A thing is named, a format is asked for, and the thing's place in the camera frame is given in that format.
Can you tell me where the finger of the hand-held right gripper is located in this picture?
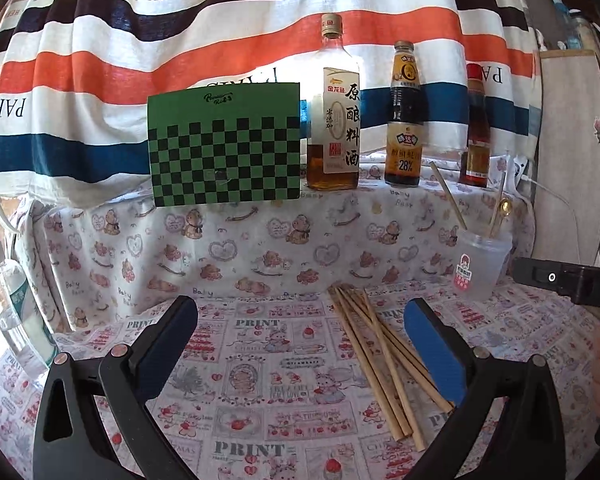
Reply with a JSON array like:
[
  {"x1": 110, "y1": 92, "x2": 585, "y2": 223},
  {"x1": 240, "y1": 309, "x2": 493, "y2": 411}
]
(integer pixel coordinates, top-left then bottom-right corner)
[{"x1": 511, "y1": 257, "x2": 581, "y2": 295}]

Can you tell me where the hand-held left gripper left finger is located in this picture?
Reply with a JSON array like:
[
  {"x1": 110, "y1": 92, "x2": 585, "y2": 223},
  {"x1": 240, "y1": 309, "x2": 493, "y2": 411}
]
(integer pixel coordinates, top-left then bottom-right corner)
[{"x1": 32, "y1": 295, "x2": 199, "y2": 480}]

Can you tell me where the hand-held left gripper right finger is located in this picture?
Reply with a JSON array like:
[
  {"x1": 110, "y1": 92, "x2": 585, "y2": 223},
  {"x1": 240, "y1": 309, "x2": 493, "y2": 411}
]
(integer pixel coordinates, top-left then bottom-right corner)
[{"x1": 404, "y1": 297, "x2": 567, "y2": 480}]

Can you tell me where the translucent plastic cup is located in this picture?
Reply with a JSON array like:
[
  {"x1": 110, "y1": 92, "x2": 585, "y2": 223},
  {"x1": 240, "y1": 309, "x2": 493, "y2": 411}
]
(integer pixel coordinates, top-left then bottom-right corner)
[{"x1": 452, "y1": 228, "x2": 513, "y2": 301}]

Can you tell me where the single wooden chopstick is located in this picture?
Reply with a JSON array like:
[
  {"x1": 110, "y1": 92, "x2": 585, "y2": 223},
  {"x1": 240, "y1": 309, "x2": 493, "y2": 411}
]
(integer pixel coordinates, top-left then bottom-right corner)
[
  {"x1": 428, "y1": 161, "x2": 470, "y2": 233},
  {"x1": 489, "y1": 149, "x2": 510, "y2": 238}
]

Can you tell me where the pile of wooden chopsticks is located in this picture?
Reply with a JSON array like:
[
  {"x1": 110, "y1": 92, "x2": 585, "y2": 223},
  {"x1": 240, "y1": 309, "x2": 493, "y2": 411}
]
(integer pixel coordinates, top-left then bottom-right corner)
[{"x1": 327, "y1": 284, "x2": 456, "y2": 452}]

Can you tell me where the gold metal spoon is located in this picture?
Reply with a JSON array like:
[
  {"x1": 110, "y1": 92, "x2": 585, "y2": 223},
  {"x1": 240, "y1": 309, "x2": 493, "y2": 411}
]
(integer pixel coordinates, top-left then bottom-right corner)
[{"x1": 495, "y1": 199, "x2": 513, "y2": 233}]

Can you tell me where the white power strip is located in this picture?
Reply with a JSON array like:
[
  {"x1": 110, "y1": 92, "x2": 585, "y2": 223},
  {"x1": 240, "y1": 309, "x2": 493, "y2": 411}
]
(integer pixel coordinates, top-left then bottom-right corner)
[{"x1": 510, "y1": 157, "x2": 531, "y2": 191}]

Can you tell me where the bear print cloth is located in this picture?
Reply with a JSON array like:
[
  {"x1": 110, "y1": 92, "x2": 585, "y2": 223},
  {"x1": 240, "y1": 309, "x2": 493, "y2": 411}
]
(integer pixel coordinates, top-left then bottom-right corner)
[{"x1": 30, "y1": 160, "x2": 536, "y2": 333}]

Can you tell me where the printed tablecloth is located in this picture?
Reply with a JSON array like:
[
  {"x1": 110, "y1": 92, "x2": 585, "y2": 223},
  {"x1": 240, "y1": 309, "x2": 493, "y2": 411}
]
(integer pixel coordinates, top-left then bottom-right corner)
[{"x1": 0, "y1": 280, "x2": 600, "y2": 480}]

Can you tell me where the red-capped sauce bottle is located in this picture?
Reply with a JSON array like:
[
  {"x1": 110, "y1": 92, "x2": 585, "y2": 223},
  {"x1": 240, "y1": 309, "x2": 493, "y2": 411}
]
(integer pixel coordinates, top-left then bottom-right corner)
[{"x1": 457, "y1": 64, "x2": 492, "y2": 189}]

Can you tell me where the clear spray bottle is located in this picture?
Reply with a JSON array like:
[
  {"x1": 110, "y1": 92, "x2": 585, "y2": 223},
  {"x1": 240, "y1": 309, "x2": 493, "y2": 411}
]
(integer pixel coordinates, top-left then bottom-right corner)
[{"x1": 0, "y1": 210, "x2": 57, "y2": 378}]

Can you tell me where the dark oyster sauce bottle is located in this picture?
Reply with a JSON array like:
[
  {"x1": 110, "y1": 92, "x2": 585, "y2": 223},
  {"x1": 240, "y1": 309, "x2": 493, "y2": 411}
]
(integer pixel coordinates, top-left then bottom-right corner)
[{"x1": 384, "y1": 41, "x2": 426, "y2": 187}]

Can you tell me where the green checkered box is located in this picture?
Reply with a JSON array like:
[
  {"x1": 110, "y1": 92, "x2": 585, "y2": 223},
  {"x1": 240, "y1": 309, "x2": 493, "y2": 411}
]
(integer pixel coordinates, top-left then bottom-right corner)
[{"x1": 146, "y1": 82, "x2": 302, "y2": 207}]

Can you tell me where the clear plastic bottle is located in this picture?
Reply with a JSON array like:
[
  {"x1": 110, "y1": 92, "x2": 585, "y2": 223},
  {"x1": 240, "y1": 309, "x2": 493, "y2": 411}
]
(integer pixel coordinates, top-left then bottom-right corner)
[{"x1": 572, "y1": 12, "x2": 596, "y2": 51}]

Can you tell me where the cooking wine bottle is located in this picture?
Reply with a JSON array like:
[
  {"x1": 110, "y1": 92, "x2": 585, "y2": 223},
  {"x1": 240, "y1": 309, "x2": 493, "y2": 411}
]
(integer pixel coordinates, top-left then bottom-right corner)
[{"x1": 305, "y1": 14, "x2": 362, "y2": 191}]

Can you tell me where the striped curtain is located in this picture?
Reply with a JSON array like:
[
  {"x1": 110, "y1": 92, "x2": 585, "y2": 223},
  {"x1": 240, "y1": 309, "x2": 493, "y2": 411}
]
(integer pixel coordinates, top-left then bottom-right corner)
[{"x1": 0, "y1": 0, "x2": 541, "y2": 201}]

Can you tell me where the white cable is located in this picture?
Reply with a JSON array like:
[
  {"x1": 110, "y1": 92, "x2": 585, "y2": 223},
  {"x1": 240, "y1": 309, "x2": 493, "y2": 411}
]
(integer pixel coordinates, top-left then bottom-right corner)
[{"x1": 525, "y1": 175, "x2": 583, "y2": 253}]

